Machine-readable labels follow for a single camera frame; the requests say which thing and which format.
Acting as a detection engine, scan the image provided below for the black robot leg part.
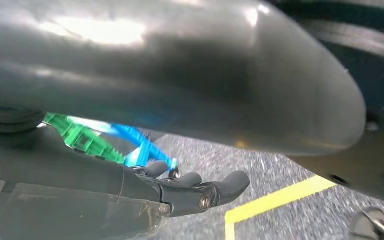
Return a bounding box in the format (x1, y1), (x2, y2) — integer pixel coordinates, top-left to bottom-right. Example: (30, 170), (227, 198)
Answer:
(268, 0), (384, 205)

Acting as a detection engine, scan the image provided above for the small blue steel shelf rack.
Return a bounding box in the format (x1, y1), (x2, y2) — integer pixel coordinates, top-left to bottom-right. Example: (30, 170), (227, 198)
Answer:
(67, 115), (180, 180)

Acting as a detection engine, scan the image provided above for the green plastic crate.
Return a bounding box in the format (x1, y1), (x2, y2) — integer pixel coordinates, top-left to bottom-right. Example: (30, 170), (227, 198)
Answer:
(42, 112), (127, 165)

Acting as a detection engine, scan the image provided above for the yellow floor tape square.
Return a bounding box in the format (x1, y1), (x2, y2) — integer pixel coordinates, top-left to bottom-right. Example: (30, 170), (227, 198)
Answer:
(224, 174), (338, 240)

